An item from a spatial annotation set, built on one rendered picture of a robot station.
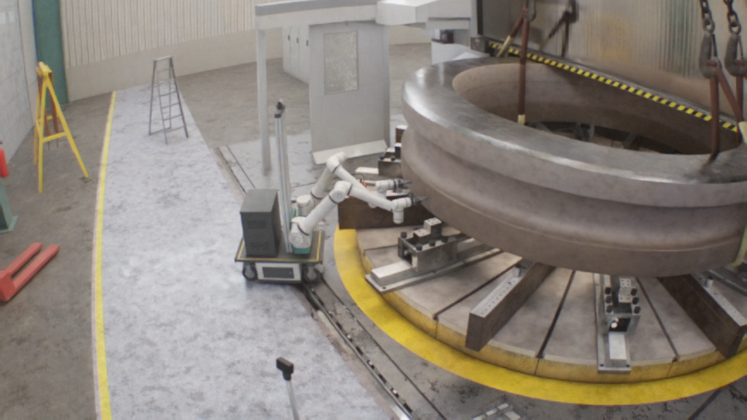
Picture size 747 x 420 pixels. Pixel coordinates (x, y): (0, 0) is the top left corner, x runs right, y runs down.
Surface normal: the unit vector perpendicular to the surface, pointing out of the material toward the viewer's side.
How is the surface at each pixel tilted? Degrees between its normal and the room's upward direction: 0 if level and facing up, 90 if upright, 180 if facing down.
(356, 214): 90
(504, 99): 90
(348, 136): 90
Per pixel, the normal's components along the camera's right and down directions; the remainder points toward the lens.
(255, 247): 0.03, 0.38
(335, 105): 0.44, 0.33
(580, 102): -0.21, 0.38
